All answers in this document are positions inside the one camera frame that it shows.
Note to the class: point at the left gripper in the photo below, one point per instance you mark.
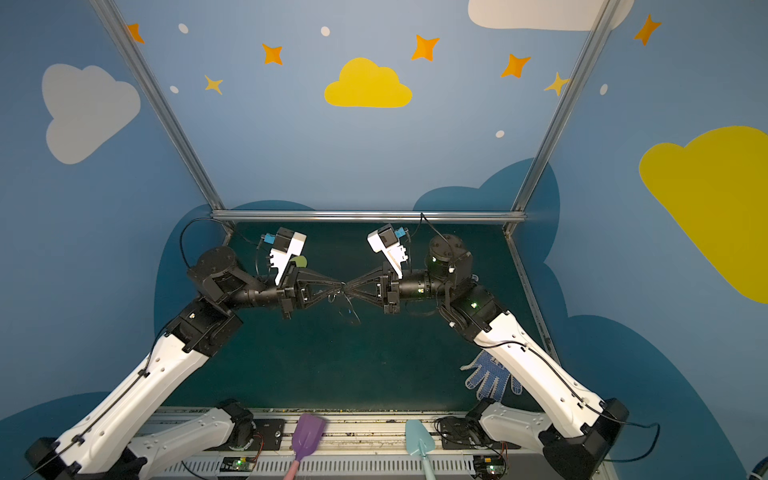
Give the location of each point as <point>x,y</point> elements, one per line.
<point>288,293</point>

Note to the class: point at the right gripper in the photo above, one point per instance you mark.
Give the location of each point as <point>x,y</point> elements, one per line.
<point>389,291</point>

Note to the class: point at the metal key holder plate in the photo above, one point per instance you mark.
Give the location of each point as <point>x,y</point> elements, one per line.
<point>345,308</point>

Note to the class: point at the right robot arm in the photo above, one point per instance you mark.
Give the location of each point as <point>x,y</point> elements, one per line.
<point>577,428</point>

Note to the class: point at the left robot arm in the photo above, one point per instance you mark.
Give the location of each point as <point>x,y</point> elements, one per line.
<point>98,446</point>

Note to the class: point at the purple toy shovel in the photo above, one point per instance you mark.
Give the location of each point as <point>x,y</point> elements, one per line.
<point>305,440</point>

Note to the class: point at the near blue dotted glove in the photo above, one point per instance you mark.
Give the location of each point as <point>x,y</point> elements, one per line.
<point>489,378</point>

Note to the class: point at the teal toy shovel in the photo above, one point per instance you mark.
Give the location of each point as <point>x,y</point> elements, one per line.
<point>419,443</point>

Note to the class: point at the green trowel wooden handle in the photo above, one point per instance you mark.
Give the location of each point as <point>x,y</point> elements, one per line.
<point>300,261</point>

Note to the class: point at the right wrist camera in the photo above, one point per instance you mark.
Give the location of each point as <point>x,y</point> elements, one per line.
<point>386,240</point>

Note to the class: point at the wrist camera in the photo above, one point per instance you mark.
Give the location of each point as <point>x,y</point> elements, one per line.
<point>285,245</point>
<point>386,240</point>

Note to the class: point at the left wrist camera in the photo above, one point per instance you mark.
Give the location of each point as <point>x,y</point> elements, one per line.
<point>285,245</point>

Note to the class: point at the aluminium frame rear bar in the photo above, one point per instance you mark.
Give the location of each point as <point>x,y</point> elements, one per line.
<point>368,216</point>

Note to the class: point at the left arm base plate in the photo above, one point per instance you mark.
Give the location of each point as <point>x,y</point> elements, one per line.
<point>266,434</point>

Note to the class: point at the front aluminium rail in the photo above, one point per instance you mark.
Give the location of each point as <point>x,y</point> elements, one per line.
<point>357,445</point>

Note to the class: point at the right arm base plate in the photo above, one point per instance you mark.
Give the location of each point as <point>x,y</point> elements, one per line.
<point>459,433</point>

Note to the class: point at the aluminium frame left post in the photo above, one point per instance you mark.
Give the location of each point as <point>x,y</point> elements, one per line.
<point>111,18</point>

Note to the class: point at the aluminium frame post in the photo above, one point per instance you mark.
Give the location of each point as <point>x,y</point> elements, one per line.
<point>580,74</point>
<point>111,18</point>

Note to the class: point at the aluminium frame right post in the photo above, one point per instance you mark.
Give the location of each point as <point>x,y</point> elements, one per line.
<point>580,74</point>

